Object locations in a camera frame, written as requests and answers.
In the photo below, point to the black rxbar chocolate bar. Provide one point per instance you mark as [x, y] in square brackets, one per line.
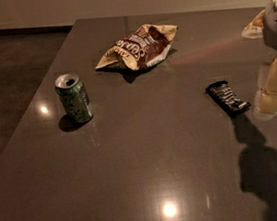
[224, 96]

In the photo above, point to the green soda can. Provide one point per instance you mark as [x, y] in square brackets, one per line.
[74, 98]

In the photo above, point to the yellow snack bag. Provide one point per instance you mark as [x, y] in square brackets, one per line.
[254, 29]

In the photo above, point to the brown chip bag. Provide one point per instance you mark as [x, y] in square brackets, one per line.
[146, 47]

